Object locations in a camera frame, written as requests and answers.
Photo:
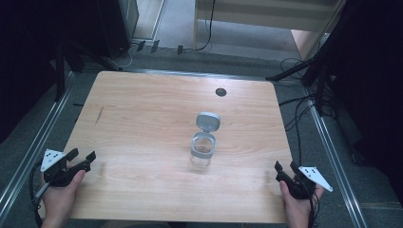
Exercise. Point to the person's right hand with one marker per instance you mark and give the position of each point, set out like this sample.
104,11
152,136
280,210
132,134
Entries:
296,209

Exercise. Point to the metal floor rail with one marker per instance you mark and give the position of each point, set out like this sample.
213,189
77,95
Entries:
335,164
196,73
31,148

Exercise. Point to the black stand post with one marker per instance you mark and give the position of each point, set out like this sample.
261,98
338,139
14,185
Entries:
59,72

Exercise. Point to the black cabinet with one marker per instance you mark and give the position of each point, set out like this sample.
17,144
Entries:
117,25

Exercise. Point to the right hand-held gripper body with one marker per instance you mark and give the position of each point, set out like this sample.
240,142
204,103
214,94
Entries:
304,183

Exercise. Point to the white shelf unit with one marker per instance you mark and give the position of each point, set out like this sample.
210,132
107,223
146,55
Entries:
263,14

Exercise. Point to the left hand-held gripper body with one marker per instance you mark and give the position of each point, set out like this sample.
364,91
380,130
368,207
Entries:
60,174

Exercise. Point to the person's left hand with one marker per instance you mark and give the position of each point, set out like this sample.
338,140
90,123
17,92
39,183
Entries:
60,202

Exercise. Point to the dark round table grommet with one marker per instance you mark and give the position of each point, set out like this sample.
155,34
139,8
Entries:
220,92

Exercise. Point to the small black floor bracket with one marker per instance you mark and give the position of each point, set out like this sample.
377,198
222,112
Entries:
180,49
140,46
155,46

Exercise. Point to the clear jar with grey flip lid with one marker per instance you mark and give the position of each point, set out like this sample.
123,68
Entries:
204,141

